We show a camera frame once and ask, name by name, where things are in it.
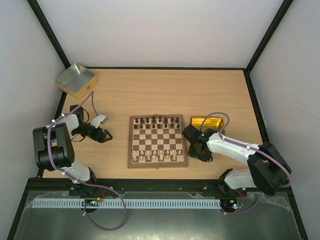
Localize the empty gold square tin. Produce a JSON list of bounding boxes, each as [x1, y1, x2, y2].
[[55, 63, 99, 99]]

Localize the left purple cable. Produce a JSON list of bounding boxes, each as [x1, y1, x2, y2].
[[47, 90, 128, 231]]

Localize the black frame post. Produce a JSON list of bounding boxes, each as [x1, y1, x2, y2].
[[244, 0, 294, 75], [27, 0, 71, 69]]

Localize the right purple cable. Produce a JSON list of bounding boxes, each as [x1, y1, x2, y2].
[[199, 111, 293, 216]]

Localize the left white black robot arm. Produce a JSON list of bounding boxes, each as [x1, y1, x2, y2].
[[32, 104, 113, 185]]

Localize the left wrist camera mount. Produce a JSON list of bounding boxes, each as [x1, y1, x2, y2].
[[90, 114, 109, 128]]

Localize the black frame post left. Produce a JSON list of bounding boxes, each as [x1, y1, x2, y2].
[[27, 0, 71, 69]]

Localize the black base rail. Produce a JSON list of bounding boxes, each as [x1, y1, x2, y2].
[[27, 177, 251, 197]]

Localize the gold tin with white pieces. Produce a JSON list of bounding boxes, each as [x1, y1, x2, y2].
[[190, 116, 224, 135]]

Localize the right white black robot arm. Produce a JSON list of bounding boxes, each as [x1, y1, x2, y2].
[[182, 124, 292, 196]]

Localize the purple cable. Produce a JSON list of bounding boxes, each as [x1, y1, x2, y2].
[[47, 90, 128, 231], [199, 111, 293, 216]]

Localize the wooden chess board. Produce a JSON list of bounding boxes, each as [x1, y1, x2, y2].
[[127, 114, 189, 169]]

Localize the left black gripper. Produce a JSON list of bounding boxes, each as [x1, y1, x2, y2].
[[72, 123, 113, 144]]

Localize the slotted grey cable duct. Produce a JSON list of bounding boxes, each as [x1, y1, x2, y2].
[[31, 198, 221, 209]]

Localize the black frame post right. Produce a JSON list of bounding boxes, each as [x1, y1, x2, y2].
[[244, 0, 294, 75]]

